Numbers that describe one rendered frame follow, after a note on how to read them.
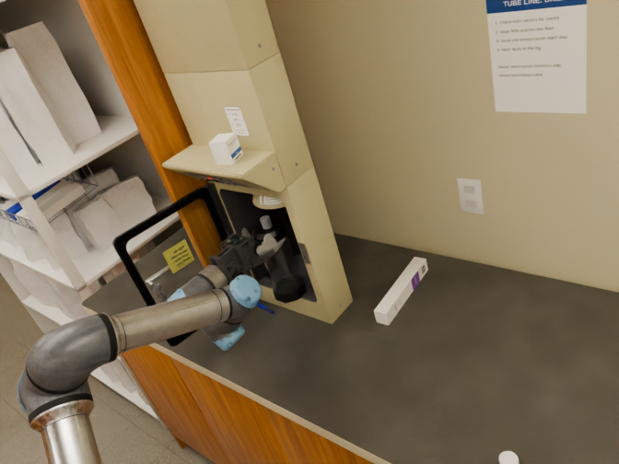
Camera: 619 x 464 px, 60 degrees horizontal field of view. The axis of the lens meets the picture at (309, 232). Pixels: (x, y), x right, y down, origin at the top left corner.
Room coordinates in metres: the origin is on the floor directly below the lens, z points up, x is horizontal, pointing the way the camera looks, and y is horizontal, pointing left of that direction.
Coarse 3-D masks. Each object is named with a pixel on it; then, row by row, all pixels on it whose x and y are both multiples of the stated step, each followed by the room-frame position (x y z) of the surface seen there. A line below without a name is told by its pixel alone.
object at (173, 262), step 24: (192, 192) 1.40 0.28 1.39; (168, 216) 1.35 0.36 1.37; (192, 216) 1.38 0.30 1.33; (144, 240) 1.30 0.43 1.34; (168, 240) 1.34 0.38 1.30; (192, 240) 1.37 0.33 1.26; (216, 240) 1.41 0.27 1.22; (144, 264) 1.29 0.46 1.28; (168, 264) 1.32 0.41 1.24; (192, 264) 1.35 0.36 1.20; (168, 288) 1.30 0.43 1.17
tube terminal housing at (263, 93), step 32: (192, 96) 1.38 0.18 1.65; (224, 96) 1.29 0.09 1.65; (256, 96) 1.21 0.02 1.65; (288, 96) 1.27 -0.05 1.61; (192, 128) 1.43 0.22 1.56; (224, 128) 1.32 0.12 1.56; (256, 128) 1.24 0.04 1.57; (288, 128) 1.25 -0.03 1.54; (288, 160) 1.23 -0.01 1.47; (256, 192) 1.30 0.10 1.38; (288, 192) 1.21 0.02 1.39; (320, 192) 1.28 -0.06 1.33; (320, 224) 1.26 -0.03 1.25; (320, 256) 1.23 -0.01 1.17; (320, 288) 1.21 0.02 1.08
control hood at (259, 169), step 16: (176, 160) 1.36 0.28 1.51; (192, 160) 1.32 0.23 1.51; (208, 160) 1.29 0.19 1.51; (240, 160) 1.22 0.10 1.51; (256, 160) 1.19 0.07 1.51; (272, 160) 1.20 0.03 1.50; (192, 176) 1.39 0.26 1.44; (224, 176) 1.19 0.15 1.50; (240, 176) 1.14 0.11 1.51; (256, 176) 1.16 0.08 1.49; (272, 176) 1.19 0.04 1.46
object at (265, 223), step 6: (264, 216) 1.32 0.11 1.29; (264, 222) 1.30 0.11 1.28; (270, 222) 1.31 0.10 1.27; (276, 222) 1.33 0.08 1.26; (258, 228) 1.32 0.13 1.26; (264, 228) 1.31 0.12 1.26; (270, 228) 1.30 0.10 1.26; (276, 228) 1.29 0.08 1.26; (282, 228) 1.30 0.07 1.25; (258, 234) 1.29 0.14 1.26; (264, 234) 1.28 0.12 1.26; (276, 234) 1.28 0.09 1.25
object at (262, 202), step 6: (252, 198) 1.38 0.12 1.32; (258, 198) 1.34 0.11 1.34; (264, 198) 1.32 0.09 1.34; (270, 198) 1.31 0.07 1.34; (276, 198) 1.30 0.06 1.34; (258, 204) 1.33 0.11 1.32; (264, 204) 1.31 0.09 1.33; (270, 204) 1.30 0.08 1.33; (276, 204) 1.30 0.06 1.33; (282, 204) 1.29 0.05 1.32
